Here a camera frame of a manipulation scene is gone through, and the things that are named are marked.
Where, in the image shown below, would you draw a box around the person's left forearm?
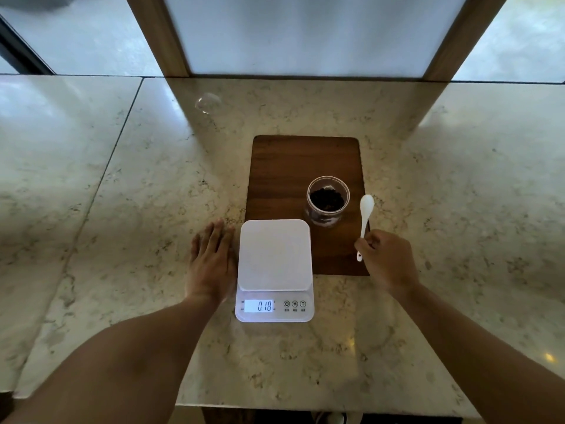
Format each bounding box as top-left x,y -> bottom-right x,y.
0,296 -> 222,424

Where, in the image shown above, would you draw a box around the person's right forearm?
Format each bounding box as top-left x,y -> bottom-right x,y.
392,283 -> 565,424

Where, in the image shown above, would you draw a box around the wooden window post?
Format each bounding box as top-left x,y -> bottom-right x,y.
124,0 -> 192,78
422,0 -> 511,82

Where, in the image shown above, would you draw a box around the white digital kitchen scale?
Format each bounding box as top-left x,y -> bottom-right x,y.
235,219 -> 315,324

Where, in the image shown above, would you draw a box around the white plastic spoon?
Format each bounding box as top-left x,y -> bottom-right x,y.
356,194 -> 375,263

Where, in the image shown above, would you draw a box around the clear glass jar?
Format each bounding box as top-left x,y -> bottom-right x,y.
305,175 -> 351,228

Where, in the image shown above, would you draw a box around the person's left hand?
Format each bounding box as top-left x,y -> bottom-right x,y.
185,219 -> 239,305

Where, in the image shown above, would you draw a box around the person's right hand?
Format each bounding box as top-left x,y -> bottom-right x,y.
354,229 -> 420,302

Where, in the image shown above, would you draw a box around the dark wooden board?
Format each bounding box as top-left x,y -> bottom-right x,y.
244,135 -> 371,277

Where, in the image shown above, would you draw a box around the frosted glass panel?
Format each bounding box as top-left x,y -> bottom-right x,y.
162,0 -> 470,79

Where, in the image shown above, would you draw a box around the dark loose tea leaves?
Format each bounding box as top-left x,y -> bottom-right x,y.
309,186 -> 346,213

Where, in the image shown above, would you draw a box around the black window frame bar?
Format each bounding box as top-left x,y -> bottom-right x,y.
0,16 -> 54,76

